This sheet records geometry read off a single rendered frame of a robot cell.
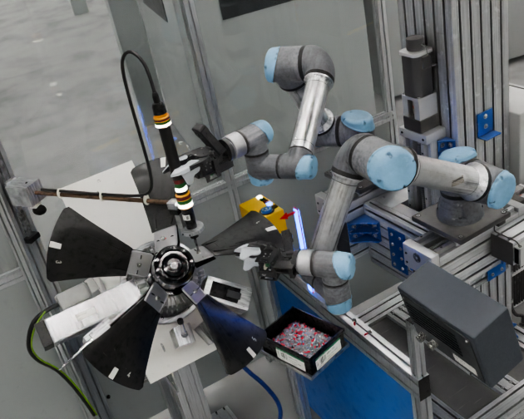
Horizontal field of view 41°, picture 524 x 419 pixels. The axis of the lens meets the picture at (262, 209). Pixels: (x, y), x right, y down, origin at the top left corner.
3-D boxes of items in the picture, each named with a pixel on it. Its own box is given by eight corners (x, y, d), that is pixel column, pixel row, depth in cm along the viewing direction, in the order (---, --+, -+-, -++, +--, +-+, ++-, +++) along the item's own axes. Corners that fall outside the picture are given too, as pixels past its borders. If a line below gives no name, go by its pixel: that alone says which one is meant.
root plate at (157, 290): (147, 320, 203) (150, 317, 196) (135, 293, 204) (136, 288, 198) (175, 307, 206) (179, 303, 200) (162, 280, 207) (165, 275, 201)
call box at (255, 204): (244, 228, 260) (238, 204, 255) (266, 217, 264) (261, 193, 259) (264, 244, 247) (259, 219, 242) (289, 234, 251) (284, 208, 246)
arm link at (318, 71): (348, 59, 229) (317, 188, 209) (317, 60, 234) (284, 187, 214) (338, 35, 220) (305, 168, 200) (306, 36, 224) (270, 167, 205)
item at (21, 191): (10, 207, 230) (0, 184, 226) (24, 196, 235) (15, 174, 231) (33, 209, 225) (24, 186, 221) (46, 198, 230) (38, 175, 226)
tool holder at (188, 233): (170, 235, 204) (162, 206, 199) (182, 222, 210) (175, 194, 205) (196, 238, 200) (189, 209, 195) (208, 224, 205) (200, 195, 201)
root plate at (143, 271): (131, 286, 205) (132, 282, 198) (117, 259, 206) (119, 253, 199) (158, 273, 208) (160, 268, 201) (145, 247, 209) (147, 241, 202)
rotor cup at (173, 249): (157, 305, 207) (163, 298, 195) (136, 261, 209) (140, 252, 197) (200, 284, 212) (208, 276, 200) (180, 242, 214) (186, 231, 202)
